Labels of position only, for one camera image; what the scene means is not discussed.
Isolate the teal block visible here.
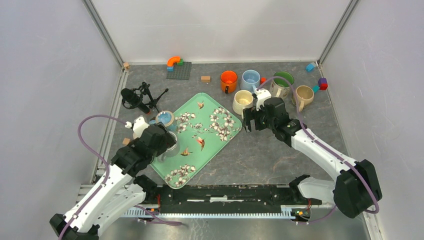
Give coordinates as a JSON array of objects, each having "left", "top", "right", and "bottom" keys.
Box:
[{"left": 312, "top": 85, "right": 320, "bottom": 93}]

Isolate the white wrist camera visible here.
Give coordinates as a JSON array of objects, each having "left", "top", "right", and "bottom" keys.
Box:
[
  {"left": 254, "top": 88, "right": 272, "bottom": 111},
  {"left": 125, "top": 115, "right": 150, "bottom": 139}
]

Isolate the small tan wooden block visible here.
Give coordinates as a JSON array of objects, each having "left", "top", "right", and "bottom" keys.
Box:
[{"left": 122, "top": 138, "right": 131, "bottom": 146}]

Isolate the tan ceramic mug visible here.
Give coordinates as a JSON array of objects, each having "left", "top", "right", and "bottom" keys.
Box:
[{"left": 291, "top": 85, "right": 315, "bottom": 112}]

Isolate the floral cream mug green inside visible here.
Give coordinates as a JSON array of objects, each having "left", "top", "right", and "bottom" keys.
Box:
[{"left": 269, "top": 71, "right": 295, "bottom": 99}]

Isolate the brown wooden block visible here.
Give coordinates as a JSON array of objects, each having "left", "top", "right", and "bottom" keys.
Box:
[{"left": 200, "top": 75, "right": 211, "bottom": 83}]

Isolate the orange curved block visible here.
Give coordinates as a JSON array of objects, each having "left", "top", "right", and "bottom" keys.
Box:
[{"left": 166, "top": 56, "right": 184, "bottom": 72}]

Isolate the purple red block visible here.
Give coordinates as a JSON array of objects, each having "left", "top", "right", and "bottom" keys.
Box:
[{"left": 318, "top": 77, "right": 328, "bottom": 91}]

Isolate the grey mug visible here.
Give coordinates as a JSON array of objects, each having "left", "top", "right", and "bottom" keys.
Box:
[{"left": 156, "top": 131, "right": 180, "bottom": 163}]

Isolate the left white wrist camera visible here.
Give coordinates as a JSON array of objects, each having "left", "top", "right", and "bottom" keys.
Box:
[{"left": 125, "top": 115, "right": 150, "bottom": 139}]

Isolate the orange mug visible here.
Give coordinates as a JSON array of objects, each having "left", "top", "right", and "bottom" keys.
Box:
[{"left": 220, "top": 70, "right": 238, "bottom": 94}]

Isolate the grey lego baseplate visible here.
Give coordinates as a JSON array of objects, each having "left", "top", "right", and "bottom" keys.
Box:
[{"left": 166, "top": 62, "right": 192, "bottom": 80}]

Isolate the small wooden corner cube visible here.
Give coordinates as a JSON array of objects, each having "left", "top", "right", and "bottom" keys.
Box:
[{"left": 123, "top": 62, "right": 130, "bottom": 71}]

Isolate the blue tan small mug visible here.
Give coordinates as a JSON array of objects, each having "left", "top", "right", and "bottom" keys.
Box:
[{"left": 148, "top": 110, "right": 177, "bottom": 132}]

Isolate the blue block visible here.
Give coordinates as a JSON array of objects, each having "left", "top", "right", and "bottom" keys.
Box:
[{"left": 305, "top": 62, "right": 317, "bottom": 73}]

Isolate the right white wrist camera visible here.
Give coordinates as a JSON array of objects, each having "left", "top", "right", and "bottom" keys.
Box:
[{"left": 254, "top": 88, "right": 272, "bottom": 111}]

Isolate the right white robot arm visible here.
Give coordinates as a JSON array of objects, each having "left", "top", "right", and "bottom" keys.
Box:
[{"left": 242, "top": 97, "right": 383, "bottom": 219}]

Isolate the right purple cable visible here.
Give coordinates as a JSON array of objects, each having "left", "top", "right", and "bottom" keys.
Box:
[{"left": 258, "top": 76, "right": 381, "bottom": 226}]

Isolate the light blue ribbed mug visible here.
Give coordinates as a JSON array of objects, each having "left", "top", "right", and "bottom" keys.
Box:
[{"left": 240, "top": 69, "right": 261, "bottom": 93}]

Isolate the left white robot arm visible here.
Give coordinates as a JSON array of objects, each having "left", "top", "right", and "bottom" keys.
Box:
[{"left": 49, "top": 121, "right": 177, "bottom": 240}]

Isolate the green floral tray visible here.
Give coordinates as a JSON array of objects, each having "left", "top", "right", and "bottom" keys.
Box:
[{"left": 151, "top": 92, "right": 242, "bottom": 189}]

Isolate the black mounting base rail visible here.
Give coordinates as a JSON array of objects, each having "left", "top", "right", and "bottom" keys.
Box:
[{"left": 139, "top": 184, "right": 323, "bottom": 214}]

